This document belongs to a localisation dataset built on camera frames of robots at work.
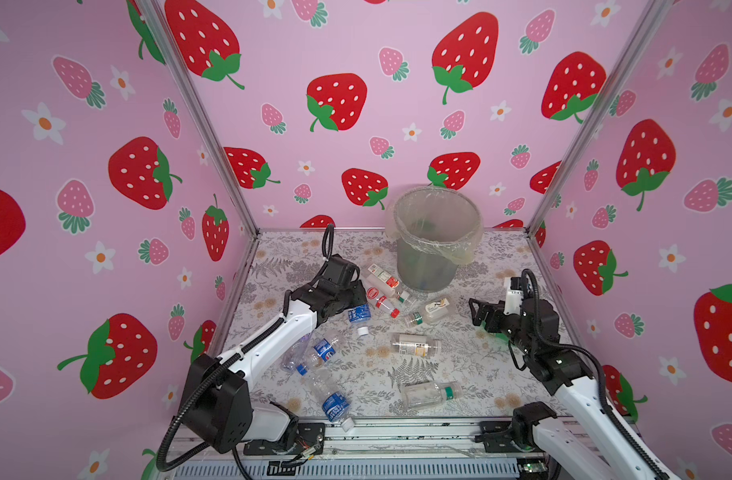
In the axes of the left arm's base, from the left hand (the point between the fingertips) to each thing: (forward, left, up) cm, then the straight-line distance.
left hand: (361, 291), depth 84 cm
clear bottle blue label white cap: (-8, 0, -1) cm, 8 cm away
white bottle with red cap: (+4, -6, -12) cm, 14 cm away
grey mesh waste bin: (+10, -19, -3) cm, 22 cm away
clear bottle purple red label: (-13, +20, -16) cm, 29 cm away
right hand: (-5, -33, +4) cm, 34 cm away
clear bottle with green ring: (-23, -19, -17) cm, 34 cm away
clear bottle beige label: (-11, -16, -11) cm, 22 cm away
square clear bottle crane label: (0, -24, -10) cm, 26 cm away
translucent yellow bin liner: (+30, -27, 0) cm, 41 cm away
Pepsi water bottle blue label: (-13, +10, -11) cm, 20 cm away
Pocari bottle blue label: (-28, +6, -10) cm, 30 cm away
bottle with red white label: (+10, -6, -9) cm, 15 cm away
